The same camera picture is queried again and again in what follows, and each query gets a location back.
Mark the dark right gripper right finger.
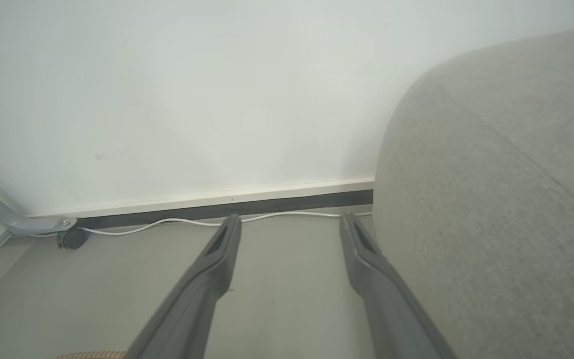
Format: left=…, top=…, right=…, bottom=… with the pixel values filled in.
left=339, top=212, right=457, bottom=359

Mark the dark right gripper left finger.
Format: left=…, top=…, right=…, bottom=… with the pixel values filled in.
left=127, top=214, right=242, bottom=359

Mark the grey fabric sofa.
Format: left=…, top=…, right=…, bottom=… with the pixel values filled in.
left=373, top=25, right=574, bottom=359

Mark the cream perforated laundry basket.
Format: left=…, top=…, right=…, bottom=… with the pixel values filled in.
left=53, top=351, right=128, bottom=359

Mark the black caster wheel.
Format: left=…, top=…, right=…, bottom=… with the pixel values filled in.
left=57, top=228, right=89, bottom=250

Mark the white baseboard strip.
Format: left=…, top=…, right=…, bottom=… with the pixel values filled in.
left=25, top=176, right=375, bottom=218

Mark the white power cable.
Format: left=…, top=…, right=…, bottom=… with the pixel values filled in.
left=18, top=211, right=373, bottom=237

